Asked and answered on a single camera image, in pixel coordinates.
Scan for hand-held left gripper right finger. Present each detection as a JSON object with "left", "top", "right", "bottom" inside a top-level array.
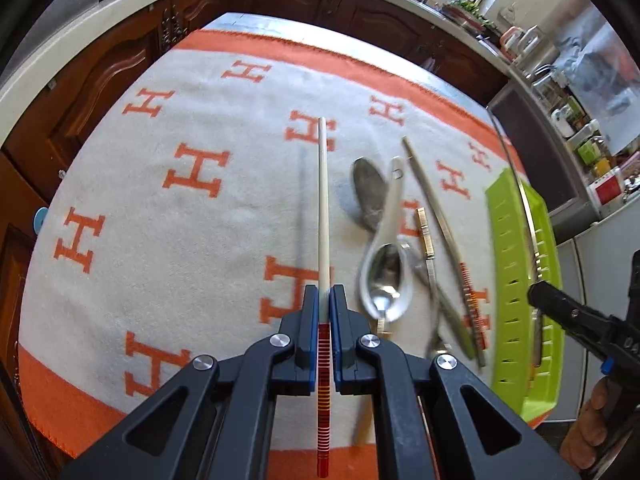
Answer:
[{"left": 330, "top": 284, "right": 583, "bottom": 480}]

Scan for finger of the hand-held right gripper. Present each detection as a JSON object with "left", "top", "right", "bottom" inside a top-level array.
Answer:
[{"left": 528, "top": 282, "right": 626, "bottom": 356}]

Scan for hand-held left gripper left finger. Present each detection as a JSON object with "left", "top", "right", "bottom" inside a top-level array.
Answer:
[{"left": 60, "top": 284, "right": 321, "bottom": 480}]

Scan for green plastic utensil tray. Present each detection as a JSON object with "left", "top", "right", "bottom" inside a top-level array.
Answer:
[{"left": 484, "top": 169, "right": 566, "bottom": 423}]

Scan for cream chopstick red striped end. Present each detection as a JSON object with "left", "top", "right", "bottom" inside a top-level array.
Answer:
[
  {"left": 316, "top": 116, "right": 332, "bottom": 478},
  {"left": 401, "top": 136, "right": 488, "bottom": 367}
]

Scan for person's right hand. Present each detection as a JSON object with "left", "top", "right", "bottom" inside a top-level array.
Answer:
[{"left": 560, "top": 377, "right": 608, "bottom": 468}]

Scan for slim metal spoon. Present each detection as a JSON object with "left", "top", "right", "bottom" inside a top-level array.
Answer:
[{"left": 402, "top": 242, "right": 476, "bottom": 359}]

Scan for red label container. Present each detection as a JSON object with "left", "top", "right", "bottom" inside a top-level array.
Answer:
[{"left": 590, "top": 170, "right": 623, "bottom": 206}]

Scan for white ceramic spoon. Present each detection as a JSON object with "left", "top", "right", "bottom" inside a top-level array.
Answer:
[{"left": 356, "top": 156, "right": 416, "bottom": 322}]

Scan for orange and white patterned blanket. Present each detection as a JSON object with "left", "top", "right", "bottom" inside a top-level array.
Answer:
[{"left": 15, "top": 27, "right": 556, "bottom": 461}]

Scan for glass pitcher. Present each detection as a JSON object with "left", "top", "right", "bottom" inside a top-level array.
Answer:
[{"left": 532, "top": 67, "right": 571, "bottom": 106}]

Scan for hanging plastic bag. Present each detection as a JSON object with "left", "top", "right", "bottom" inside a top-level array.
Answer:
[{"left": 555, "top": 10, "right": 640, "bottom": 156}]

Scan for steel kettle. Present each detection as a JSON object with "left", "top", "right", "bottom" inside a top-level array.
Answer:
[{"left": 517, "top": 25, "right": 558, "bottom": 68}]

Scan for dish of green vegetables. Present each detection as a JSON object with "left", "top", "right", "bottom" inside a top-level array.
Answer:
[{"left": 440, "top": 0, "right": 496, "bottom": 36}]

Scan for brown wooden kitchen cabinets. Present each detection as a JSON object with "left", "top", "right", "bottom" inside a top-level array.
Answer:
[{"left": 0, "top": 0, "right": 508, "bottom": 461}]

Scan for white kitchen countertop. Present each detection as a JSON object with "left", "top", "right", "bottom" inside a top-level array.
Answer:
[{"left": 0, "top": 0, "right": 516, "bottom": 151}]

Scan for metal chopstick gold handle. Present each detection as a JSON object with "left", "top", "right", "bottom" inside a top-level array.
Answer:
[{"left": 416, "top": 206, "right": 443, "bottom": 336}]

